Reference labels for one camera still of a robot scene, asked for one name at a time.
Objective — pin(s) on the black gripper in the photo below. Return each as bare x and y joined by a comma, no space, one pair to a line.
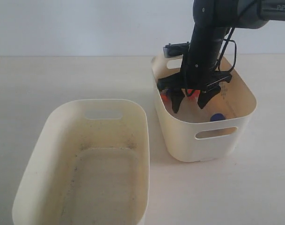
193,77

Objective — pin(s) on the orange-capped clear tube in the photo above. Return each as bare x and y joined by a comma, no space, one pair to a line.
191,94

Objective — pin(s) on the blue-capped tube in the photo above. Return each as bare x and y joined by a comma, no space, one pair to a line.
217,117

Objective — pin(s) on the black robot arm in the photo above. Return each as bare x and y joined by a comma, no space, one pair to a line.
215,22

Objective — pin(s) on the cream plastic bin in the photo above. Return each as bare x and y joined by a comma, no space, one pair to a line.
90,166
189,135

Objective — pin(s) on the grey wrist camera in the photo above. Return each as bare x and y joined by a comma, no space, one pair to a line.
174,50

